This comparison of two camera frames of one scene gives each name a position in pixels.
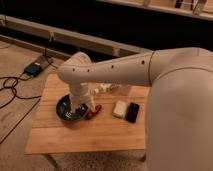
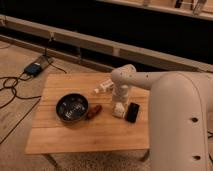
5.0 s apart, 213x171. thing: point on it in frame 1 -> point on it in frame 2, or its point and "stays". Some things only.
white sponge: x=119 y=109 stays
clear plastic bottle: x=106 y=88 stays
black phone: x=132 y=112 stays
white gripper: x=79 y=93 -> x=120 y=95
